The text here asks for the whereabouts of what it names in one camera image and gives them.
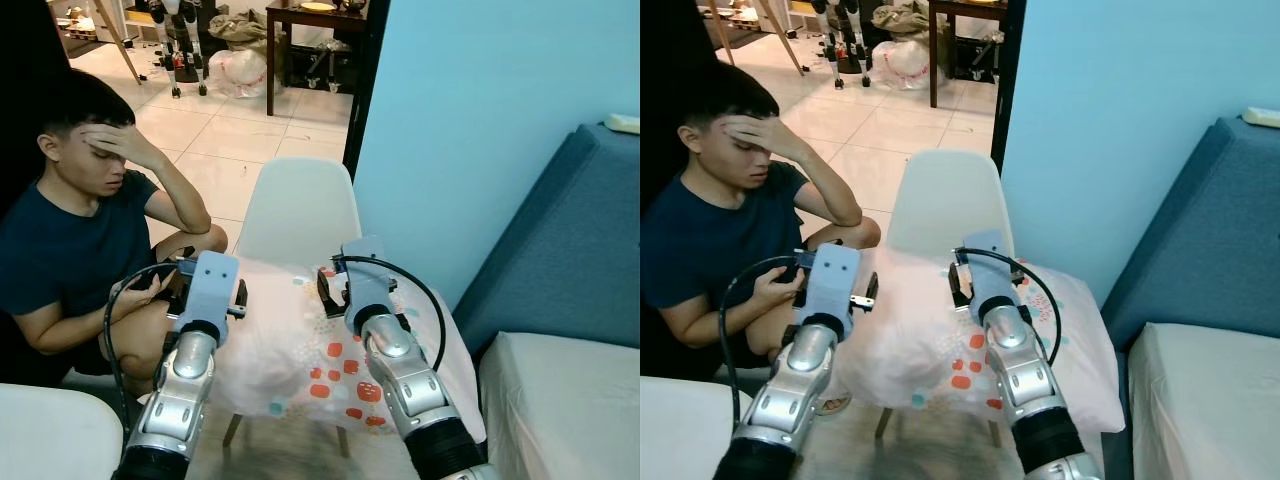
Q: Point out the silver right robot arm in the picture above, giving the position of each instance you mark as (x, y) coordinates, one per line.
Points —
(1030, 385)
(410, 385)

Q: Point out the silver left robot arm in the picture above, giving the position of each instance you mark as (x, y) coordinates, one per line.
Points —
(795, 385)
(180, 390)

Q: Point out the pink patterned pillow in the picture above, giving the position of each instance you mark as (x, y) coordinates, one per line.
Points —
(290, 350)
(920, 340)

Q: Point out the black phone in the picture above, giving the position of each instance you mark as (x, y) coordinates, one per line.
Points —
(790, 265)
(155, 283)

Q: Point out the person in dark t-shirt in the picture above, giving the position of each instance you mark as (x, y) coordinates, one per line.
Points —
(700, 240)
(60, 240)

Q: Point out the clear plastic bag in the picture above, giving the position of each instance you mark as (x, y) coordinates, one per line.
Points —
(238, 72)
(900, 62)

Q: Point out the black metal equipment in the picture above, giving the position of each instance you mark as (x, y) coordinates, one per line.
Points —
(320, 65)
(975, 58)

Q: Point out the blue upholstered headboard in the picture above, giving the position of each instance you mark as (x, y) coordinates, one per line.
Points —
(570, 240)
(1210, 240)

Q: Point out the white mattress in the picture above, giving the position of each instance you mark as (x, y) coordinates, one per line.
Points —
(1200, 400)
(560, 410)

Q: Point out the standing humanoid robot legs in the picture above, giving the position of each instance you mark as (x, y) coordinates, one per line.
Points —
(850, 35)
(190, 40)

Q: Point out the wooden easel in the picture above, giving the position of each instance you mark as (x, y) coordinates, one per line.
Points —
(118, 45)
(786, 45)

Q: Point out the grey green cloth bag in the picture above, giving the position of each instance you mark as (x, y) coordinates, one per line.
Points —
(900, 20)
(238, 28)

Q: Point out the dark wooden table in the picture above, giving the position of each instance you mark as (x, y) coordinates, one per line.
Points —
(960, 8)
(300, 18)

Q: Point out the black door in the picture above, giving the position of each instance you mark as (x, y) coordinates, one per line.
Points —
(665, 50)
(25, 60)

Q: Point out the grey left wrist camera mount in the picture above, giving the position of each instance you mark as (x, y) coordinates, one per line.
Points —
(212, 285)
(832, 282)

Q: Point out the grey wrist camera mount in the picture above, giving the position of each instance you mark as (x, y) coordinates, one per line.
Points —
(368, 285)
(212, 285)
(990, 275)
(832, 282)

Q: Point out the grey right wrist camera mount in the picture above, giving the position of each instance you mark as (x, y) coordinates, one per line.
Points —
(990, 275)
(368, 285)

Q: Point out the black door frame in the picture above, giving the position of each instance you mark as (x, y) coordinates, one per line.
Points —
(1008, 80)
(365, 80)

